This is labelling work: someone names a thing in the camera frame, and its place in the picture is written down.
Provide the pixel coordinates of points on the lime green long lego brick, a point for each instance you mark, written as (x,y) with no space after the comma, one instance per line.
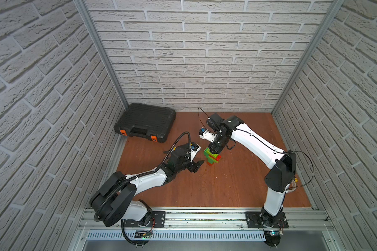
(207,152)

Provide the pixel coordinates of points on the red long lego brick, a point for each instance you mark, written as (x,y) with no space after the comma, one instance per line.
(217,157)

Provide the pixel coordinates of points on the dark green long lego brick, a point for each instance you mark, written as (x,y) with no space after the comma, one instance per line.
(210,159)

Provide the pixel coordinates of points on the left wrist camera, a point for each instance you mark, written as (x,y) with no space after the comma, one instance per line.
(194,149)

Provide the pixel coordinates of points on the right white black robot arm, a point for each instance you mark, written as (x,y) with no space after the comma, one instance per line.
(282,164)

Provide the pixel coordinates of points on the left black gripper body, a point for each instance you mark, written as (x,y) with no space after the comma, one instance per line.
(190,163)

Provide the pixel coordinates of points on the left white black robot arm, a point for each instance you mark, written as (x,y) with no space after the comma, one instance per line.
(113,202)

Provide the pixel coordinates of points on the black plastic tool case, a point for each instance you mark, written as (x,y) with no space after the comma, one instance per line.
(146,121)

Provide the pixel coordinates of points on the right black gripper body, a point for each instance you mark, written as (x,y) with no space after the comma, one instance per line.
(218,144)

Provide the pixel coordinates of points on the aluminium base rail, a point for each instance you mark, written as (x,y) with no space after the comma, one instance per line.
(207,224)

